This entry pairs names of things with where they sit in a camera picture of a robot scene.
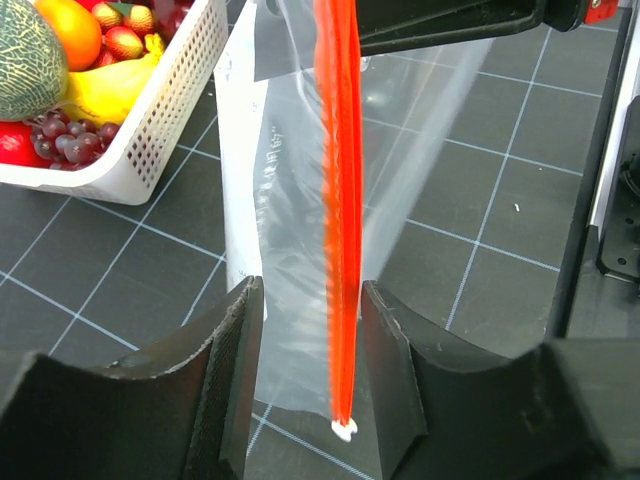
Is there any white plastic fruit basket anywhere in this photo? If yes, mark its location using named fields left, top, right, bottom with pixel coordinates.
left=1, top=0, right=228, bottom=205

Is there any green netted melon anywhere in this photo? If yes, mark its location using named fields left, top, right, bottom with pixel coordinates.
left=1, top=0, right=68, bottom=122

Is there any purple grape bunch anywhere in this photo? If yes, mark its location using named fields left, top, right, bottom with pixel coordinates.
left=27, top=110, right=120, bottom=171

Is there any yellow banana bunch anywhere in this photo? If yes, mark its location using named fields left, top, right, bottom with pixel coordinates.
left=62, top=34, right=165, bottom=126

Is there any orange fruit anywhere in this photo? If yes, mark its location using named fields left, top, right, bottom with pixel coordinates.
left=34, top=0, right=102, bottom=72

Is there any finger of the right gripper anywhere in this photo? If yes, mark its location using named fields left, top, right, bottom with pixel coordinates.
left=356, top=0, right=598, bottom=56

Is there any clear zip bag red zipper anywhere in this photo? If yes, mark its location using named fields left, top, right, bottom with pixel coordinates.
left=214, top=1, right=491, bottom=441

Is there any red pepper left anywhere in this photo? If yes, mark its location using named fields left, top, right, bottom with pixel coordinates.
left=0, top=122, right=51, bottom=168

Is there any small strawberries pile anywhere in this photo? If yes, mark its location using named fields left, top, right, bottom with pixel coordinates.
left=91, top=2, right=155, bottom=68

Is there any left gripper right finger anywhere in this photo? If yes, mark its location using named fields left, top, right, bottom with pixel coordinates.
left=361, top=281, right=639, bottom=479

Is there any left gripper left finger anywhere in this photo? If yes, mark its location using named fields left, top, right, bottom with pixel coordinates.
left=1, top=276, right=264, bottom=479

